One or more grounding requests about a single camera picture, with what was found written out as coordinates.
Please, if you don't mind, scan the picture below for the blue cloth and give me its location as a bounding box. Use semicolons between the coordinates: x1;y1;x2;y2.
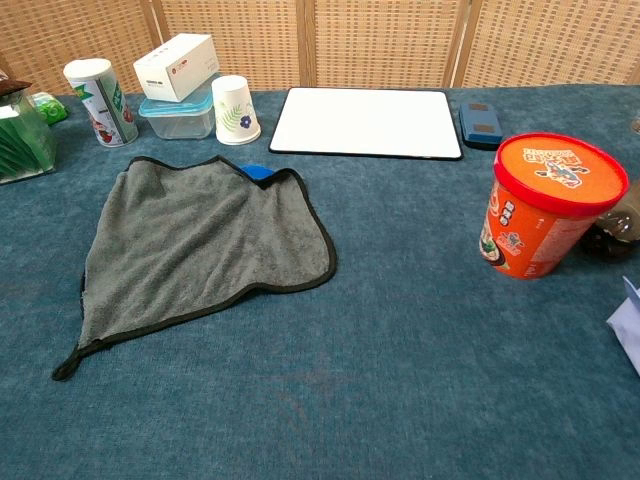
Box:
51;154;339;383

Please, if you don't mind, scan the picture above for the teal table cloth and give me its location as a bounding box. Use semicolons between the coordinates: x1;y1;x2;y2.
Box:
0;84;640;480

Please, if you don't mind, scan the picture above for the white floral paper cup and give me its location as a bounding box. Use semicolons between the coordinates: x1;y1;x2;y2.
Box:
210;74;262;147

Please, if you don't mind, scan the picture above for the clear container blue lid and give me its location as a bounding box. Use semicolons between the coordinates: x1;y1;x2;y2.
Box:
138;79;217;141

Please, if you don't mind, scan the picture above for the blue whiteboard eraser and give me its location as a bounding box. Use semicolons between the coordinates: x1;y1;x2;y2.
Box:
458;102;505;151

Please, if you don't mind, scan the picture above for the bamboo folding screen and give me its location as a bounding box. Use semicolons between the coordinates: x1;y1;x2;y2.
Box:
0;0;640;96

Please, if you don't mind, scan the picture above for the white cardboard box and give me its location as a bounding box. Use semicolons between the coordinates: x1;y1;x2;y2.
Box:
132;32;221;104

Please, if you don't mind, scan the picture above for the orange instant noodle cup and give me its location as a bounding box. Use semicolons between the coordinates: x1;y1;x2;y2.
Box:
478;132;630;280

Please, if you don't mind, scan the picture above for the white green cylindrical can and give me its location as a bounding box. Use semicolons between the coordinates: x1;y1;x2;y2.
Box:
62;58;140;148

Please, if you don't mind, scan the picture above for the cola bottle red cap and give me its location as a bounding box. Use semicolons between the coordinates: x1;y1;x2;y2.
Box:
579;179;640;264

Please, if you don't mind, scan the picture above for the green small carton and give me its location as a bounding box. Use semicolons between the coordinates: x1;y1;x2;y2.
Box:
29;91;70;126

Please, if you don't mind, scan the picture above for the green acrylic rack holder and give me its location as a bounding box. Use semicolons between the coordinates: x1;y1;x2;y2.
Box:
0;92;57;186

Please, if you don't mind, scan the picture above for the white wet wipes pack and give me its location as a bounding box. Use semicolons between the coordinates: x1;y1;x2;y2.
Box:
606;274;640;377

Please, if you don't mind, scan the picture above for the brown snack bag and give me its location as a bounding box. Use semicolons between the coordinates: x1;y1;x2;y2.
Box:
0;69;34;99

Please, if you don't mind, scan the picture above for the white board black frame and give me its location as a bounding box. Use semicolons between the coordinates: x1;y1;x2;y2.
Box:
268;86;465;162

